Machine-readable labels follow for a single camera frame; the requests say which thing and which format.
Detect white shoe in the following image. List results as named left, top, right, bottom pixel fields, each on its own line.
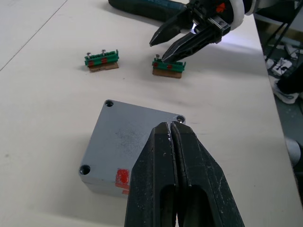
left=273, top=79, right=299, bottom=104

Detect green screw holder cardboard base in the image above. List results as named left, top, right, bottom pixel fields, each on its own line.
left=84, top=49, right=120, bottom=73
left=151, top=56, right=187, bottom=79

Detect dark teal electric screwdriver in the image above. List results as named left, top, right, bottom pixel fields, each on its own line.
left=108, top=0, right=190, bottom=23

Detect grey round post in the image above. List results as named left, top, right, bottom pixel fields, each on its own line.
left=285, top=138, right=303, bottom=167

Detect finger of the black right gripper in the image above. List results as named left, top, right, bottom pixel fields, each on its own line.
left=149, top=8, right=195, bottom=47
left=161, top=24, right=223, bottom=64

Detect black trouser leg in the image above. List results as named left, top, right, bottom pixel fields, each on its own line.
left=277, top=58, right=303, bottom=96

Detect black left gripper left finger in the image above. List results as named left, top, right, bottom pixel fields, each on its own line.
left=124, top=121, right=178, bottom=227

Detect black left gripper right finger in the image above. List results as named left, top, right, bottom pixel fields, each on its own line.
left=170, top=121, right=246, bottom=227

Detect white clutter with black cables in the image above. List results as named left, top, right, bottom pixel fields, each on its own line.
left=266, top=56, right=294, bottom=75

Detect grey plastic box base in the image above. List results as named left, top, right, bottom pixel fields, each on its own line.
left=81, top=176, right=130, bottom=201

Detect grey plastic box lid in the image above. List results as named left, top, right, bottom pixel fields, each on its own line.
left=79, top=99, right=187, bottom=184

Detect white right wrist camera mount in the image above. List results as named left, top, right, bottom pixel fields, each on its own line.
left=226, top=0, right=245, bottom=32

